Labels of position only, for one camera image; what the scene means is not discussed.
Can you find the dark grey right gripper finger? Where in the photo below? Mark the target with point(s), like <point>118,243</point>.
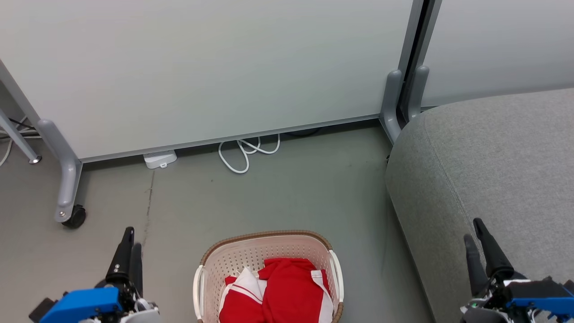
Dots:
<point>495,260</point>
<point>476,269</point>

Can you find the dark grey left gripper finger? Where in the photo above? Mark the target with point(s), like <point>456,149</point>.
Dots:
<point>137,269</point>
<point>122,262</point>

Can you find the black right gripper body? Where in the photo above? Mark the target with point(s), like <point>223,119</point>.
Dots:
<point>491,305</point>

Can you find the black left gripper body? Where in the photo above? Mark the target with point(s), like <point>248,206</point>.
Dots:
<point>132,300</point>

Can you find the red garment striped white hems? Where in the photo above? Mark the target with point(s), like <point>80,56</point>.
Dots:
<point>240,305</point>

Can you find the red garment wide white band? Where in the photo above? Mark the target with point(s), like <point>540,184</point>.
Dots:
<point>291,291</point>

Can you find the grey fabric sofa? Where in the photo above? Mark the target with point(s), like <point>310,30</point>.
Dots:
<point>493,170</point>

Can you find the black caster wheel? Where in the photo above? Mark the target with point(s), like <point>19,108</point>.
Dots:
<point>76,217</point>

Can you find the cream perforated laundry basket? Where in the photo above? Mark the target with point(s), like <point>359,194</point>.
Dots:
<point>233,258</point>

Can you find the grey partition foot with caster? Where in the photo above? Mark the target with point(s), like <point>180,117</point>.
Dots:
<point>67,175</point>

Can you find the white power adapter box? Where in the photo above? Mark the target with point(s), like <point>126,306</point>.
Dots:
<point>159,158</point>

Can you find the grey metal table leg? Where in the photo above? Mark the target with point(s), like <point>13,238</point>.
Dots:
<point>18,139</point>

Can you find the large white partition panel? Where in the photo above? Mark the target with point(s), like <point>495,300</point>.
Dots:
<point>202,67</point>

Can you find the small white partition panel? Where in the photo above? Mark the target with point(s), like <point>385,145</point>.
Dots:
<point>497,45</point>

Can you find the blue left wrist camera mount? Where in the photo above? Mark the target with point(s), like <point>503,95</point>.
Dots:
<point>83,303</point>

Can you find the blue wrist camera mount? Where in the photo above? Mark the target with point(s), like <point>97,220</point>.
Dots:
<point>540,294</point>
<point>83,303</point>

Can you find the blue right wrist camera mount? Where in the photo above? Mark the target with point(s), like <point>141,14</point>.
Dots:
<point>540,294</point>

